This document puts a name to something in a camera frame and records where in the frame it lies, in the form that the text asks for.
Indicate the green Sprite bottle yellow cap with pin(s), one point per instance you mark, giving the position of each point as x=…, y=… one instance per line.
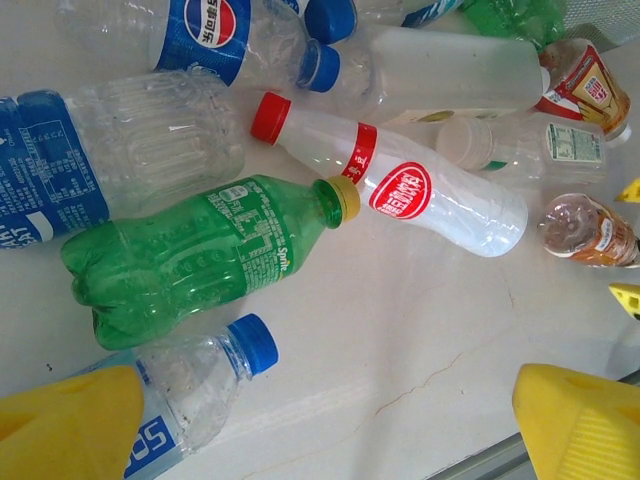
x=175, y=260
x=510, y=20

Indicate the Pocari Sweat bottle blue label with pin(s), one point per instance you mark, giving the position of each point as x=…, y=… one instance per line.
x=50, y=165

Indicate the clear bottle white cap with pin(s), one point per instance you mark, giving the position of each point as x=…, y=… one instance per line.
x=550, y=150

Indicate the light blue label bottle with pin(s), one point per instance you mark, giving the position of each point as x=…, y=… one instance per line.
x=200, y=390

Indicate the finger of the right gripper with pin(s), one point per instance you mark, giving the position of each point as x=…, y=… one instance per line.
x=629, y=297
x=632, y=194

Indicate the orange label tea bottle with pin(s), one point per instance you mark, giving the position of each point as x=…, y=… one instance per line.
x=585, y=230

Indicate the red label tea bottle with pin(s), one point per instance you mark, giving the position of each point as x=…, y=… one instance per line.
x=585, y=85

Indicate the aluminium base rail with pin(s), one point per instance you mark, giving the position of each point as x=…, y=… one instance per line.
x=505, y=462

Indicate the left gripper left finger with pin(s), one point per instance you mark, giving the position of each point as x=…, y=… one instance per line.
x=65, y=430

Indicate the white bottle red cap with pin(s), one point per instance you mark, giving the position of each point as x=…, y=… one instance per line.
x=400, y=190

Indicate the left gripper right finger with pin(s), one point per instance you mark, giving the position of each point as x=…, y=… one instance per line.
x=585, y=430

